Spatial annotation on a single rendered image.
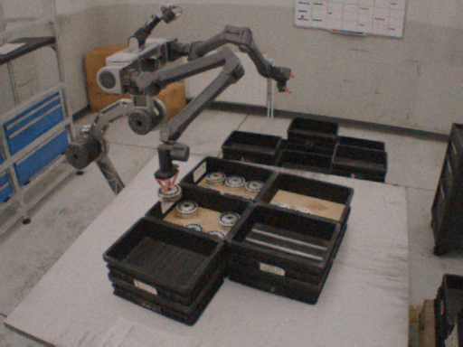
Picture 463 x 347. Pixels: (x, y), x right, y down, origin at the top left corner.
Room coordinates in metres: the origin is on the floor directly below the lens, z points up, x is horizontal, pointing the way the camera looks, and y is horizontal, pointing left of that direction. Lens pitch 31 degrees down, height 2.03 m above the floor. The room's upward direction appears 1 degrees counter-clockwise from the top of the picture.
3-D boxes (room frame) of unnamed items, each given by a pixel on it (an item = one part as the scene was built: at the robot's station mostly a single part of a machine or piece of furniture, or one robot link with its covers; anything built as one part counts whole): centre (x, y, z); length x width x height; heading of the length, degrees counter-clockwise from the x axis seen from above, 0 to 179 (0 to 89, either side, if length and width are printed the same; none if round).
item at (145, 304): (1.27, 0.27, 0.76); 0.40 x 0.30 x 0.12; 64
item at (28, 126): (3.02, 1.60, 0.60); 0.72 x 0.03 x 0.56; 162
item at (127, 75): (1.79, 0.43, 1.45); 0.09 x 0.08 x 0.12; 162
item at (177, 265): (1.27, 0.27, 0.87); 0.40 x 0.30 x 0.11; 64
